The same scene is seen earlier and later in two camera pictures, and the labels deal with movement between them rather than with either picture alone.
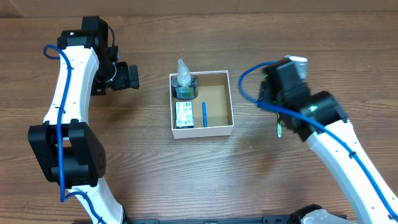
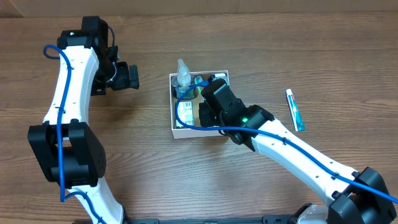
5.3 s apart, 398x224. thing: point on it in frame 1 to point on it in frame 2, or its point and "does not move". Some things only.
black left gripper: [133, 76] does not move
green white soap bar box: [184, 114] does not move
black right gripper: [267, 97] to [204, 116]
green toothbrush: [280, 127] to [197, 80]
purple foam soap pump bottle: [185, 85] does not move
